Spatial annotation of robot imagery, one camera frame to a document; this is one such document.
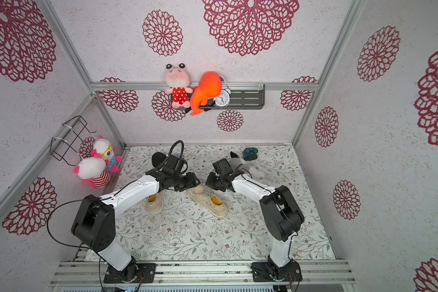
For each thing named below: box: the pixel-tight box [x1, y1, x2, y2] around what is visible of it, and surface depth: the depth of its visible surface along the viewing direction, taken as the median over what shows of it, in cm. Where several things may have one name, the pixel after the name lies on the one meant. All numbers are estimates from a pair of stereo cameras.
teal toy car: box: [242, 147, 259, 161], surface depth 111 cm
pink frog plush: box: [164, 63, 194, 109], surface depth 87 cm
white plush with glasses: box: [90, 135, 123, 173], surface depth 96 cm
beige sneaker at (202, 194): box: [187, 184, 229, 218], surface depth 90 cm
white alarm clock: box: [214, 85, 232, 108], surface depth 92 cm
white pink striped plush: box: [73, 156, 111, 189], surface depth 87 cm
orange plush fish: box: [189, 71, 223, 116], surface depth 87 cm
